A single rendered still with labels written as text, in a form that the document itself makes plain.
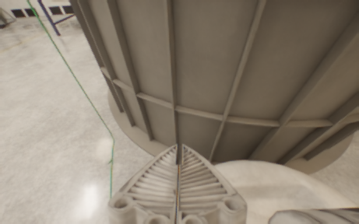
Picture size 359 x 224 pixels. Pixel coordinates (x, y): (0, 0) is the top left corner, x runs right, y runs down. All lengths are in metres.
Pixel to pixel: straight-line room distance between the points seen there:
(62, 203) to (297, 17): 1.11
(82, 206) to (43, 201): 0.22
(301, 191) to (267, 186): 0.10
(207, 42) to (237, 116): 0.28
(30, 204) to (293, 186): 1.13
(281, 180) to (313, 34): 0.37
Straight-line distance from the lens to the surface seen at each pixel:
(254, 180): 0.46
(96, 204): 0.87
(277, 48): 0.41
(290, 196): 0.56
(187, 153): 0.16
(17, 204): 1.13
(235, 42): 0.38
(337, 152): 1.25
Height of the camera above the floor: 0.76
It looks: 45 degrees down
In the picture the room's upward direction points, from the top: 1 degrees counter-clockwise
